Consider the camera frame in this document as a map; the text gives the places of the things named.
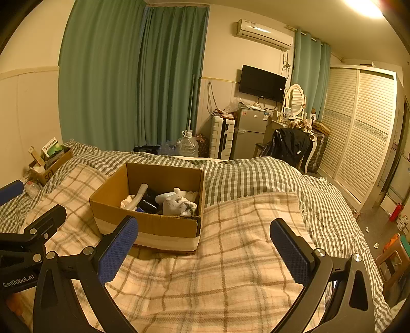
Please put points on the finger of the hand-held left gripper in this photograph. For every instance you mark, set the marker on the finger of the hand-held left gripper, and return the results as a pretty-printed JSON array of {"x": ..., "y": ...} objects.
[
  {"x": 54, "y": 216},
  {"x": 11, "y": 191}
]

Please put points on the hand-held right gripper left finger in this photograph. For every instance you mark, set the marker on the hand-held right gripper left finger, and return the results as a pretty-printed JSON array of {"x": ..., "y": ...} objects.
[{"x": 119, "y": 253}]

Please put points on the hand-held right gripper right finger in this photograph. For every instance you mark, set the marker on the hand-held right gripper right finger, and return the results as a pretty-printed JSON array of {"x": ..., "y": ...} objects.
[{"x": 291, "y": 253}]

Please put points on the large cardboard box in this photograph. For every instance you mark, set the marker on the large cardboard box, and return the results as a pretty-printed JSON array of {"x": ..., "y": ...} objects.
[{"x": 150, "y": 229}]

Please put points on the black cloth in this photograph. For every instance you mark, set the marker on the black cloth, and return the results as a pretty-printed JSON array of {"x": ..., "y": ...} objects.
[{"x": 152, "y": 201}]

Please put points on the white lace cloth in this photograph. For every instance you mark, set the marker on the white lace cloth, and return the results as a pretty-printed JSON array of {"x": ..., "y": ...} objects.
[{"x": 174, "y": 205}]

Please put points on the small white sock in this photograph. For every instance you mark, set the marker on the small white sock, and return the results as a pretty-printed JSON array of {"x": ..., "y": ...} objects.
[{"x": 184, "y": 193}]

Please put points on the clear plastic bottle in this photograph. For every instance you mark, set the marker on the clear plastic bottle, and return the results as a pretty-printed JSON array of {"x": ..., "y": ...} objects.
[{"x": 32, "y": 189}]

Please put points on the slim beige box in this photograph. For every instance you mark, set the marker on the slim beige box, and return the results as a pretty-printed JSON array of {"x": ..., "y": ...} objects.
[{"x": 36, "y": 157}]

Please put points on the small printed cardboard box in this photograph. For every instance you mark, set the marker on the small printed cardboard box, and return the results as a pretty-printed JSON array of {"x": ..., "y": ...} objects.
[{"x": 51, "y": 168}]

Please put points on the green white package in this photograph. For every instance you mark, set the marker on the green white package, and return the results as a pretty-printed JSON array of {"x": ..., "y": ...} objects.
[{"x": 52, "y": 147}]

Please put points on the cream plaid blanket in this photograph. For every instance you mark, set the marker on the cream plaid blanket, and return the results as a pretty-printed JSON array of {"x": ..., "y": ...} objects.
[{"x": 224, "y": 256}]

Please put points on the green checked duvet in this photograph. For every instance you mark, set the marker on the green checked duvet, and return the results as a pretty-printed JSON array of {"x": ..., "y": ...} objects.
[{"x": 256, "y": 176}]

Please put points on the wooden stool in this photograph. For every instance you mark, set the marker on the wooden stool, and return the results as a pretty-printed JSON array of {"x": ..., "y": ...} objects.
[{"x": 392, "y": 259}]

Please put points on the brown checked suitcase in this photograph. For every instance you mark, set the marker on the brown checked suitcase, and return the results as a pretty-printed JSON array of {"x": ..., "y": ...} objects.
[{"x": 318, "y": 153}]

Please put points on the black jacket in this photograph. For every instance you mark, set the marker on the black jacket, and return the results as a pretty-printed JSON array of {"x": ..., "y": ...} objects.
[{"x": 288, "y": 147}]

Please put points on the dark cloth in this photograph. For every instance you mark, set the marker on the dark cloth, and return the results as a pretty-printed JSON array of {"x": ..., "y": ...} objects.
[{"x": 145, "y": 149}]

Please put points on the red fire extinguisher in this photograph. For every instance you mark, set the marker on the red fire extinguisher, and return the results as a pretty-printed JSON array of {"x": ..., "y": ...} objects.
[{"x": 396, "y": 213}]

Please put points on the pack of plastic bottles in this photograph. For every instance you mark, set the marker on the pack of plastic bottles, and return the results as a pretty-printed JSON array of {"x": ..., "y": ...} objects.
[{"x": 168, "y": 149}]

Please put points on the grey small fridge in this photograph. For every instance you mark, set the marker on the grey small fridge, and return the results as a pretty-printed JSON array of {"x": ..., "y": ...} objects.
[{"x": 248, "y": 134}]

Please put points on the large clear water bottle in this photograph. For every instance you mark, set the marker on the large clear water bottle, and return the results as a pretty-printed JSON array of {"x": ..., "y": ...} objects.
[{"x": 187, "y": 145}]

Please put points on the patterned brown cloth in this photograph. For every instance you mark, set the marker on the patterned brown cloth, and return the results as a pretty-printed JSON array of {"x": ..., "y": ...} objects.
[{"x": 301, "y": 125}]

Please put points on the white suitcase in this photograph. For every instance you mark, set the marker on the white suitcase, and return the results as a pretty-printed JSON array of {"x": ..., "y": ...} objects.
[{"x": 221, "y": 137}]

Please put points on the dark floral bag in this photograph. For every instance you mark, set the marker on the dark floral bag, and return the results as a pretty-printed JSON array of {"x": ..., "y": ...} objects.
[{"x": 201, "y": 145}]

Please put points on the white louvered wardrobe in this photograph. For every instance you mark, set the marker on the white louvered wardrobe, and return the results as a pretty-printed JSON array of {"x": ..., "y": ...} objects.
[{"x": 358, "y": 134}]

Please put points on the wide green curtain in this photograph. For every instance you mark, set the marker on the wide green curtain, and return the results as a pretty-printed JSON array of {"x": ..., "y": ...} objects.
[{"x": 99, "y": 76}]

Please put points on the white oval mirror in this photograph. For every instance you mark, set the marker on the white oval mirror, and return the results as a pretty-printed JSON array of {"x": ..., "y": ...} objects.
[{"x": 295, "y": 99}]

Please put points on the plastic bag on fridge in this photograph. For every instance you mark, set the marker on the plastic bag on fridge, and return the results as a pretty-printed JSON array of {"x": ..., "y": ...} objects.
[{"x": 233, "y": 105}]

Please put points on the white pole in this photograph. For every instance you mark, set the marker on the white pole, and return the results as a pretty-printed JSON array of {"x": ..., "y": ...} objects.
[{"x": 191, "y": 102}]

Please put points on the green curtain panel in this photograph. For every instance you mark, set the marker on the green curtain panel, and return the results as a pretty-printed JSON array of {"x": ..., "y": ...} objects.
[{"x": 174, "y": 80}]

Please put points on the narrow green curtain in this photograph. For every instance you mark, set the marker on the narrow green curtain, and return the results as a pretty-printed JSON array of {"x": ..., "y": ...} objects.
[{"x": 310, "y": 70}]

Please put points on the white air conditioner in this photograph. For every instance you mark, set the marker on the white air conditioner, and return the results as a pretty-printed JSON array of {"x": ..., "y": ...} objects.
[{"x": 264, "y": 33}]

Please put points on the black wall television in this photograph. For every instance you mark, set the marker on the black wall television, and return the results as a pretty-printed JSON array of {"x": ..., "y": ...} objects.
[{"x": 262, "y": 83}]

